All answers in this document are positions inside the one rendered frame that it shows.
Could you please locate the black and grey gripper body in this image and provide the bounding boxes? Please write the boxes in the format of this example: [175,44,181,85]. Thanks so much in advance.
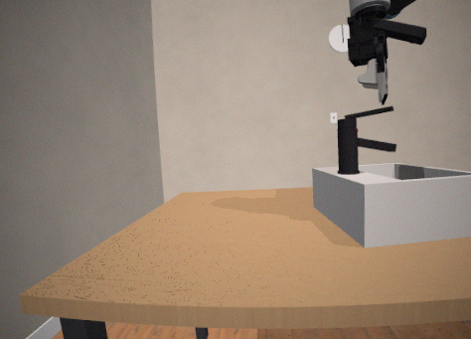
[347,5,388,67]

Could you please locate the white square sink basin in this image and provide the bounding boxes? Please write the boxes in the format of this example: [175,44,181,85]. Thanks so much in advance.
[312,163,471,248]

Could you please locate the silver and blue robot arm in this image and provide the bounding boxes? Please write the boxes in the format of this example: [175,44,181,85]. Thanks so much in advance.
[349,0,426,45]

